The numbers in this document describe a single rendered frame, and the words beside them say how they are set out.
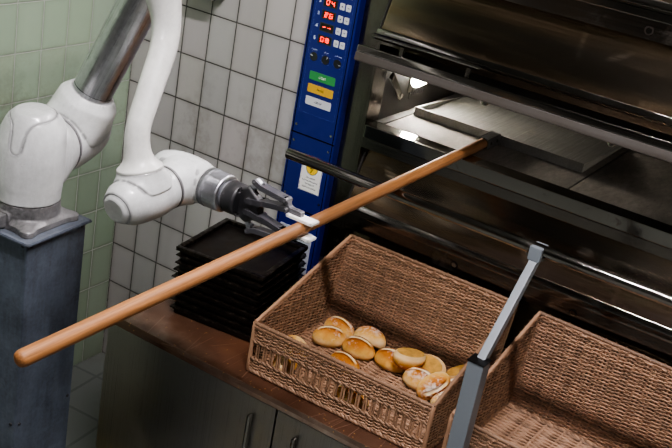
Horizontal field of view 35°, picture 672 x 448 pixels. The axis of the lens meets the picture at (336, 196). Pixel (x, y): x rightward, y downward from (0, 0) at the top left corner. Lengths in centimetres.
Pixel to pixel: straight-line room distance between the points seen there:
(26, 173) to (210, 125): 103
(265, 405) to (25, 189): 85
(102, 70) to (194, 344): 84
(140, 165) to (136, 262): 149
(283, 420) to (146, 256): 110
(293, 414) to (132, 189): 82
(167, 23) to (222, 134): 108
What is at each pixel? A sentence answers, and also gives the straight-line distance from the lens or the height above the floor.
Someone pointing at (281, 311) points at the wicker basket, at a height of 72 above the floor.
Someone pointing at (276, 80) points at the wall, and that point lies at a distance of 322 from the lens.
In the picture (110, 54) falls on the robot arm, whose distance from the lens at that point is 258.
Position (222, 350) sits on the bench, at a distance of 298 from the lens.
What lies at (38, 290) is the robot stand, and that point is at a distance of 261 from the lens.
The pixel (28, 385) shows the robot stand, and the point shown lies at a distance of 273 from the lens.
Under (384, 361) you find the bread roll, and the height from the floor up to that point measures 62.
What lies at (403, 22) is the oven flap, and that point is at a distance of 295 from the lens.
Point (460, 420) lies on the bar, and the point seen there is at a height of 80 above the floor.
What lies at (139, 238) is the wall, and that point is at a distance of 372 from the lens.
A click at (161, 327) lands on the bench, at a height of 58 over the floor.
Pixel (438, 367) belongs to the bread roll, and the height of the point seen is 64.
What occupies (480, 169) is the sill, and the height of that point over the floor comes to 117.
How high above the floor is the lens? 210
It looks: 21 degrees down
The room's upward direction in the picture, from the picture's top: 10 degrees clockwise
